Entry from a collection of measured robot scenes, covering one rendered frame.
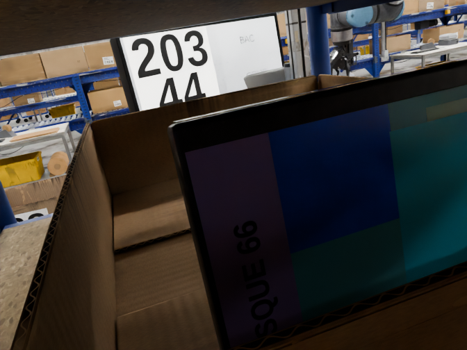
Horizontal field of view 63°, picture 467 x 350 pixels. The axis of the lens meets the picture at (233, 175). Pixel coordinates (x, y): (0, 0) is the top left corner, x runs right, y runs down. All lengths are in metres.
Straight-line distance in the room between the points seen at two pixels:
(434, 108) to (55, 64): 5.93
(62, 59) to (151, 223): 5.70
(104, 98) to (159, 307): 5.58
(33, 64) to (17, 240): 5.65
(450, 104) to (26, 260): 0.36
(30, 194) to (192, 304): 1.67
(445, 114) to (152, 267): 0.23
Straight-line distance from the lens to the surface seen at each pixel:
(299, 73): 1.01
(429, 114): 0.18
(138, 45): 0.90
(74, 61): 6.02
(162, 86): 0.91
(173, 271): 0.30
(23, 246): 0.45
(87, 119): 5.68
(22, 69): 6.10
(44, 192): 1.89
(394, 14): 1.74
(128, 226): 0.38
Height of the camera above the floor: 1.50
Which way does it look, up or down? 20 degrees down
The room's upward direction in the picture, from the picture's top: 10 degrees counter-clockwise
